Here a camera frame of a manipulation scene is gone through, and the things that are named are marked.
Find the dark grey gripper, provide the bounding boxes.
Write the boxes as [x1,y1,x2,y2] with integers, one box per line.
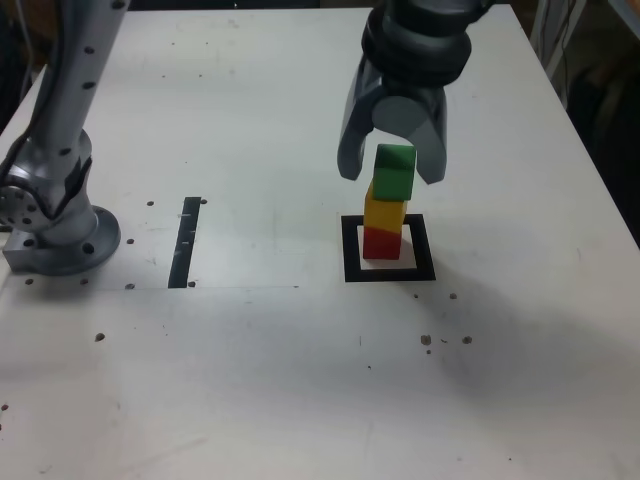
[336,55,449,187]

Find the green cube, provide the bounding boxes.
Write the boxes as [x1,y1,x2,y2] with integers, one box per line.
[373,143,418,202]

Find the yellow cube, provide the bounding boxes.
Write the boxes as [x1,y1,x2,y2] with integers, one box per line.
[363,180,407,236]

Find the red cube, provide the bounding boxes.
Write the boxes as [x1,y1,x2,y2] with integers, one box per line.
[363,224,403,261]

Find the black tape square outline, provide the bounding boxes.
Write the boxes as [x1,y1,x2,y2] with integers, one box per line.
[340,213,437,284]

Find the black tape strip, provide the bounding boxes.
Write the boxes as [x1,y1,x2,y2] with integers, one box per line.
[167,196,201,290]

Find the white metal frame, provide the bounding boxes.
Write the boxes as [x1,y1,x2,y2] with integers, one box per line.
[529,0,591,81]

